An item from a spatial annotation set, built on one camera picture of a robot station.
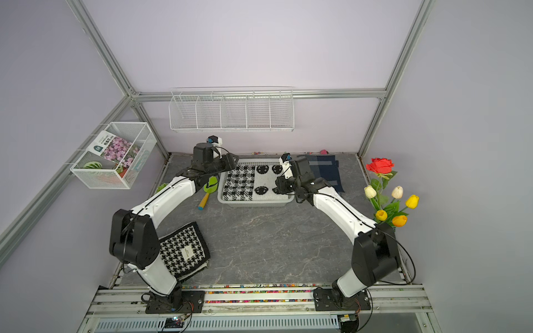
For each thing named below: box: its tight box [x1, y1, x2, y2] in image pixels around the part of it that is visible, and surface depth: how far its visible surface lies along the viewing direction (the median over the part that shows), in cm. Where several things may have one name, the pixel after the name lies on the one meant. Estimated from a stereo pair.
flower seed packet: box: [86, 130, 141, 169], surface depth 76 cm
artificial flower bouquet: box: [363, 157, 420, 229], surface depth 70 cm
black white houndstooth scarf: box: [158, 221, 211, 281], surface depth 82 cm
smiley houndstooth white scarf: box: [222, 163, 289, 202], surface depth 98 cm
